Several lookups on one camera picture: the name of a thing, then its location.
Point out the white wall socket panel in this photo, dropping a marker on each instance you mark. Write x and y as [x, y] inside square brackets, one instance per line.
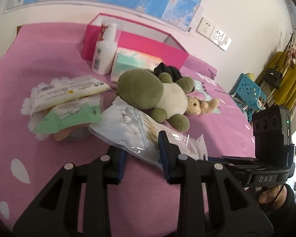
[214, 34]

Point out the clear cotton swab bag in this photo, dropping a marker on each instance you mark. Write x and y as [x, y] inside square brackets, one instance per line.
[132, 130]

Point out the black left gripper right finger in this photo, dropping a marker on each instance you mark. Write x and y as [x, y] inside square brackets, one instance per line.
[212, 202]

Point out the beige plush bear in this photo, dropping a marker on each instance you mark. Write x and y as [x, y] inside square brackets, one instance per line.
[198, 107]

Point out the pink cardboard box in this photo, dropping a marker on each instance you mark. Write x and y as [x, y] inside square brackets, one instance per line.
[136, 36]

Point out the blue plastic chair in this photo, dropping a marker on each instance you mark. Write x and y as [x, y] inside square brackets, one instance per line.
[248, 96]

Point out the black handbag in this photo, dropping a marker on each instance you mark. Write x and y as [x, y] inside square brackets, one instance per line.
[273, 77]

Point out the pastel tissue pack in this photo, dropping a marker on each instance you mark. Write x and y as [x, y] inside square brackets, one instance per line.
[127, 59]

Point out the yellow hanging garment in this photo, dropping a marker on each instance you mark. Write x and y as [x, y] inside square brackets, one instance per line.
[286, 94]

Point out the pink bed sheet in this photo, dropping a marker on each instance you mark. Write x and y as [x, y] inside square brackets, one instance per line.
[143, 204]

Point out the green plush turtle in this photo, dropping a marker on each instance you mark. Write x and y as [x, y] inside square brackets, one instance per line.
[165, 99]

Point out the green white wipes pouch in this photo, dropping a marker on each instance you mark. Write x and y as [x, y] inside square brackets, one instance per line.
[72, 117]

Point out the white spray bottle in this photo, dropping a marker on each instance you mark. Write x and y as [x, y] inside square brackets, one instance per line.
[106, 46]

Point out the black soft cloth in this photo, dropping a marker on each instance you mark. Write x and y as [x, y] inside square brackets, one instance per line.
[173, 71]

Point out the white wet wipes pack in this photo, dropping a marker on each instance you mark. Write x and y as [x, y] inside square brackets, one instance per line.
[60, 91]

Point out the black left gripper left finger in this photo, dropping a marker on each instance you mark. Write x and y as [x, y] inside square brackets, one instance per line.
[75, 201]

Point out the right hand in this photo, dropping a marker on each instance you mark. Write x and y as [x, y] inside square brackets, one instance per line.
[274, 198]

